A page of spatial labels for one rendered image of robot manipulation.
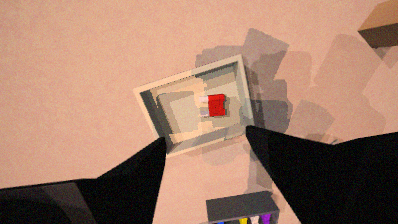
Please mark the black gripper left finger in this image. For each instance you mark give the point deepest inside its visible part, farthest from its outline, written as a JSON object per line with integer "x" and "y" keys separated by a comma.
{"x": 126, "y": 194}

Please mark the cream open-top tray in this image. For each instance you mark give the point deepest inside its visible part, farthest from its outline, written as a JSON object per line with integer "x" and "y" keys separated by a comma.
{"x": 172, "y": 109}

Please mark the orange block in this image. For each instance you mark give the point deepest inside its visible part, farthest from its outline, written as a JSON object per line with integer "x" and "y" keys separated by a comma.
{"x": 381, "y": 27}

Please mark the grey fuse block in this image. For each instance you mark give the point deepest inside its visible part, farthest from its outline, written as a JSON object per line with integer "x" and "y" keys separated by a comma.
{"x": 258, "y": 208}

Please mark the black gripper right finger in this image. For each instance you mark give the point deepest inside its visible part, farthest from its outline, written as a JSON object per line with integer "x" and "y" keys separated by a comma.
{"x": 319, "y": 181}

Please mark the yellow fuse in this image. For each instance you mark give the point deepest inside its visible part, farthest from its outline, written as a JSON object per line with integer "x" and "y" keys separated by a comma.
{"x": 243, "y": 221}

